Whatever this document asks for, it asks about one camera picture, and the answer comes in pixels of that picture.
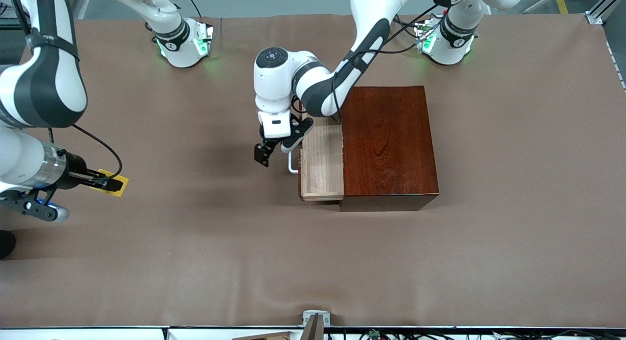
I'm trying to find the yellow block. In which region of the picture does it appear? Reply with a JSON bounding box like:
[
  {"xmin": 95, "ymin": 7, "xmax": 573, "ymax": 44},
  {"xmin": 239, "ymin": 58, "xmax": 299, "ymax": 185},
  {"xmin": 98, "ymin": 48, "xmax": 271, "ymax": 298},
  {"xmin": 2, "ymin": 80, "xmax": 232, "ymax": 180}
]
[{"xmin": 94, "ymin": 168, "xmax": 130, "ymax": 198}]

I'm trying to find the wooden drawer with white handle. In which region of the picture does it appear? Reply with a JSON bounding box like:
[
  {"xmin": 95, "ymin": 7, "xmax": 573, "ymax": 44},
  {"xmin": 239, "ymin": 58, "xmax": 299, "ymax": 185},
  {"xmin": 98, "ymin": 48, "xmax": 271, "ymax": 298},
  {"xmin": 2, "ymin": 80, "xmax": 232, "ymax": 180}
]
[{"xmin": 288, "ymin": 116, "xmax": 346, "ymax": 203}]

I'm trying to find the black round object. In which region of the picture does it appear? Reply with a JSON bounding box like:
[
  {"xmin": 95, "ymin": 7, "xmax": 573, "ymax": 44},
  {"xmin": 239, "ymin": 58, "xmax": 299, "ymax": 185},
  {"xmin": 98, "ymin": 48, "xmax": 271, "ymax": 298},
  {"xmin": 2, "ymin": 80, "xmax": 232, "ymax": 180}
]
[{"xmin": 0, "ymin": 229, "xmax": 17, "ymax": 260}]

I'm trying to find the dark brown wooden cabinet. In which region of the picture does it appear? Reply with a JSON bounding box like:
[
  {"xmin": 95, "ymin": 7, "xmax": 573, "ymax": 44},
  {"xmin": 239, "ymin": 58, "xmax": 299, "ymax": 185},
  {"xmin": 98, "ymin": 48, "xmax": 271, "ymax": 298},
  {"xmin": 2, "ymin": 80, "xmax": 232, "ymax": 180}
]
[{"xmin": 339, "ymin": 86, "xmax": 440, "ymax": 212}]

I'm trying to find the brown table cloth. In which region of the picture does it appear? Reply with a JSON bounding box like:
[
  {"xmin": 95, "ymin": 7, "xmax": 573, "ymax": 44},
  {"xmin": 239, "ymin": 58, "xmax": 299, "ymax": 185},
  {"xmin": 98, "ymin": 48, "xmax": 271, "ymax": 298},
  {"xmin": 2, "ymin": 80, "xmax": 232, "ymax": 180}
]
[{"xmin": 0, "ymin": 14, "xmax": 626, "ymax": 329}]

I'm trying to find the light wooden board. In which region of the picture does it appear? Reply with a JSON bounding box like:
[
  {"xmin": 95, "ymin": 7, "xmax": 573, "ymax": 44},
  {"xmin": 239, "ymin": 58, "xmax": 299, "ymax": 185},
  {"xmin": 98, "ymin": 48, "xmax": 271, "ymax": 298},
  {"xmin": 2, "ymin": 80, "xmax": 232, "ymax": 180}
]
[{"xmin": 231, "ymin": 331, "xmax": 292, "ymax": 340}]

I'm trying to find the grey metal bar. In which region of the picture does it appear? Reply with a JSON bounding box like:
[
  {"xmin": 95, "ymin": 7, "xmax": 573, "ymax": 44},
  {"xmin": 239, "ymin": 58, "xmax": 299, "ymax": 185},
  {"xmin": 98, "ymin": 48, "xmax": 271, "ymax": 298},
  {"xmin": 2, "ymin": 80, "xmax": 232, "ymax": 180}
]
[{"xmin": 522, "ymin": 0, "xmax": 573, "ymax": 15}]

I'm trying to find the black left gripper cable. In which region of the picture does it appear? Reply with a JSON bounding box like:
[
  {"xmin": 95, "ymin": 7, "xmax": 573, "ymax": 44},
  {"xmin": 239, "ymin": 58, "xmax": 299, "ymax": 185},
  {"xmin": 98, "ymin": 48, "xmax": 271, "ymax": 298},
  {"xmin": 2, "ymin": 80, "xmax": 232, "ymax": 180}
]
[{"xmin": 332, "ymin": 5, "xmax": 441, "ymax": 121}]

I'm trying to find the aluminium frame structure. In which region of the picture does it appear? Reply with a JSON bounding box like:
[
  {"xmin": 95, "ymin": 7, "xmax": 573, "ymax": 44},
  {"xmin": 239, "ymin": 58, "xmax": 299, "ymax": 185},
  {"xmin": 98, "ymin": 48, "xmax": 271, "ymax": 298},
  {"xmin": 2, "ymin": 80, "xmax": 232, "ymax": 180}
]
[{"xmin": 64, "ymin": 0, "xmax": 93, "ymax": 19}]

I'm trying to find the black left arm base cable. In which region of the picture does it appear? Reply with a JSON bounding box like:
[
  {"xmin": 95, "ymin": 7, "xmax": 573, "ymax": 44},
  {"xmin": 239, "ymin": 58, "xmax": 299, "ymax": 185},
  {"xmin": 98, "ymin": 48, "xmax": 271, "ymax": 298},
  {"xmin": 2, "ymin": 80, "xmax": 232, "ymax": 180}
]
[{"xmin": 379, "ymin": 15, "xmax": 422, "ymax": 54}]

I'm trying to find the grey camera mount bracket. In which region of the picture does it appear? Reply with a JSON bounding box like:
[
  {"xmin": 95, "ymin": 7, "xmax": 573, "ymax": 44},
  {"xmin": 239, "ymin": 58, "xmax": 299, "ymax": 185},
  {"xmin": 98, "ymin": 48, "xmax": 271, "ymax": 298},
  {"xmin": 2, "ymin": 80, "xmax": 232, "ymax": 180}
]
[{"xmin": 302, "ymin": 309, "xmax": 331, "ymax": 340}]

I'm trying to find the aluminium profile post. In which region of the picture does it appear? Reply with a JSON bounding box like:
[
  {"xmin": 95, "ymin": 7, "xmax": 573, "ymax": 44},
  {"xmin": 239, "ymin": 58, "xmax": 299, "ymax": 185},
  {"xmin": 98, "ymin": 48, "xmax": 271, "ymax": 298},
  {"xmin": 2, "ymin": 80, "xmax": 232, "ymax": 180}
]
[{"xmin": 584, "ymin": 0, "xmax": 626, "ymax": 25}]

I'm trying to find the white perforated side rail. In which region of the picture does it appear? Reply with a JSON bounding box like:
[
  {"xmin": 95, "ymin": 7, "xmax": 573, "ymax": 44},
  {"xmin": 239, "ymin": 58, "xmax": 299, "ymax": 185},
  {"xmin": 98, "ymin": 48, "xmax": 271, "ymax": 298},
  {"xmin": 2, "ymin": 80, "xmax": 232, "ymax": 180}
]
[{"xmin": 604, "ymin": 37, "xmax": 626, "ymax": 92}]

